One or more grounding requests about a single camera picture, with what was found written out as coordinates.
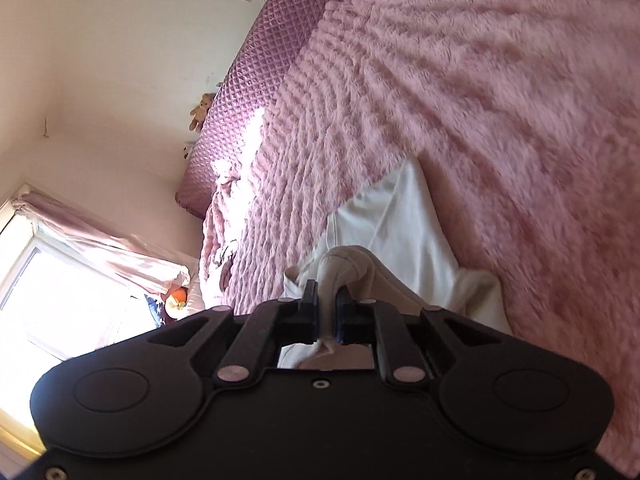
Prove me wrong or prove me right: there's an orange plush toy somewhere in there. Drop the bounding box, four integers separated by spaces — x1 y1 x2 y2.
162 285 188 320

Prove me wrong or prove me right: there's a purple quilted headboard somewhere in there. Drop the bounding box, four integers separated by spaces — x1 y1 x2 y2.
176 0 330 218

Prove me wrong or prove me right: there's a pink curtain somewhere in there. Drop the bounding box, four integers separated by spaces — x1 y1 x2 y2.
11 190 191 296

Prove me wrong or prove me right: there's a pink fluffy bed blanket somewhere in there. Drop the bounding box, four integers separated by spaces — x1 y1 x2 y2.
224 0 639 476

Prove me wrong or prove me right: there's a white sweatshirt with teal print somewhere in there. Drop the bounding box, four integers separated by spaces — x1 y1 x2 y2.
278 157 512 370

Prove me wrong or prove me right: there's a brown teddy bear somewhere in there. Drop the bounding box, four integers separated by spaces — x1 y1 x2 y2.
189 92 215 132

